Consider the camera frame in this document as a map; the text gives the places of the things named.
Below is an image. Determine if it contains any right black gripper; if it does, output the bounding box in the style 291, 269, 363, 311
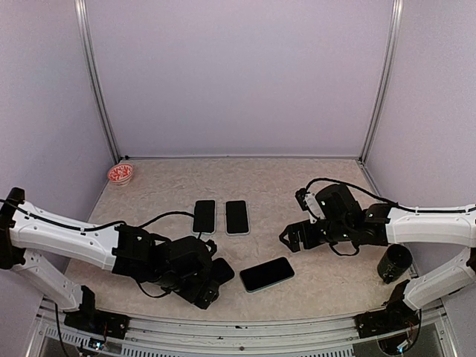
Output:
280, 218, 353, 251

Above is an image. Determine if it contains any black phone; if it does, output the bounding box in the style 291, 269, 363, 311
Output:
226, 201, 249, 234
192, 200, 216, 234
239, 257, 295, 292

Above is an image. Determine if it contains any light blue phone case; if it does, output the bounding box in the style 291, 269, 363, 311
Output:
190, 199, 217, 236

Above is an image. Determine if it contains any lilac phone case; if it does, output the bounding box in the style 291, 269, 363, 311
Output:
225, 199, 251, 236

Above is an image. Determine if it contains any black phone case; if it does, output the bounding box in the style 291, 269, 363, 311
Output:
210, 257, 235, 285

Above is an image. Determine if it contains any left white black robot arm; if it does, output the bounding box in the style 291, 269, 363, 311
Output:
1, 187, 234, 339

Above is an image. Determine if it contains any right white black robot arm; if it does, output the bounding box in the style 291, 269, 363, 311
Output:
279, 179, 475, 338

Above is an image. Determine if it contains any black cup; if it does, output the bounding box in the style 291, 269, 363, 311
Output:
377, 244, 413, 284

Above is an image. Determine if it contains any red white patterned bowl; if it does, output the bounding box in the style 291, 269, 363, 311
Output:
107, 163, 135, 186

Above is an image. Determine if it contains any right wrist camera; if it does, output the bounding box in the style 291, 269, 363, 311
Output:
295, 188, 323, 224

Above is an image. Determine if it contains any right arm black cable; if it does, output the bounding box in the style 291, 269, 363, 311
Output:
306, 177, 476, 335

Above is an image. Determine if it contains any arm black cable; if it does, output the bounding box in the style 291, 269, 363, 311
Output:
0, 199, 209, 357
306, 177, 476, 335

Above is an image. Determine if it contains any front aluminium rail base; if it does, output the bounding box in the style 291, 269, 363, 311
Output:
25, 293, 458, 357

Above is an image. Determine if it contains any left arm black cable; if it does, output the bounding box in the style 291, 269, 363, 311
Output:
0, 199, 209, 357

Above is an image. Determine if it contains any right aluminium frame post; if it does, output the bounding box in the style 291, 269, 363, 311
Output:
359, 0, 404, 166

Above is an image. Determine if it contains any aluminium frame post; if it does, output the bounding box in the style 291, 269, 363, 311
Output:
74, 0, 121, 164
359, 0, 404, 166

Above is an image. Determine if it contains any left aluminium frame post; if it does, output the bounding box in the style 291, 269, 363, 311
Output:
74, 0, 121, 164

